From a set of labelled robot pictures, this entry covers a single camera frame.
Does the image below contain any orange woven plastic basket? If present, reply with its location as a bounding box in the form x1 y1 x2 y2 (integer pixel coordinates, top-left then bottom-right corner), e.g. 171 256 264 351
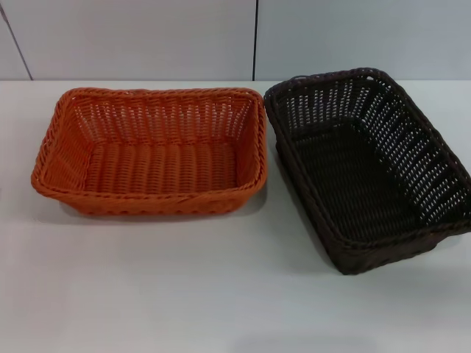
29 86 266 215

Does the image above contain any dark brown woven basket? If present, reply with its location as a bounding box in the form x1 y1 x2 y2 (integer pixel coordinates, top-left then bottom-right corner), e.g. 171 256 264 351
263 66 471 276

